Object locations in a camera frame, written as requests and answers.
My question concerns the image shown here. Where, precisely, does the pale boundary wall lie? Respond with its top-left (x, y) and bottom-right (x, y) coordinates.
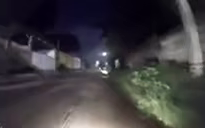
top-left (0, 34), bottom-right (83, 74)

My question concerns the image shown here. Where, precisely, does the vehicle with headlight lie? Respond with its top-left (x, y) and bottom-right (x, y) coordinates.
top-left (99, 65), bottom-right (110, 77)

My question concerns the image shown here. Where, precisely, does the street lamp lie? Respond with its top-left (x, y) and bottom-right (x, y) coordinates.
top-left (101, 50), bottom-right (109, 58)

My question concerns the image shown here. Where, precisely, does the grass verge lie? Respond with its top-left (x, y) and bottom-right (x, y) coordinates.
top-left (106, 64), bottom-right (205, 128)

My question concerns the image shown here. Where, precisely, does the dark asphalt road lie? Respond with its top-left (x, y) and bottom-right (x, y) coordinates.
top-left (0, 68), bottom-right (158, 128)

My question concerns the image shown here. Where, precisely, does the building behind verge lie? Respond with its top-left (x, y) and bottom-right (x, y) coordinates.
top-left (126, 24), bottom-right (205, 69)

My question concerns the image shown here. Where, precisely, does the pale concrete pole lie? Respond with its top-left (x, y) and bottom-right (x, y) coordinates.
top-left (176, 0), bottom-right (204, 78)

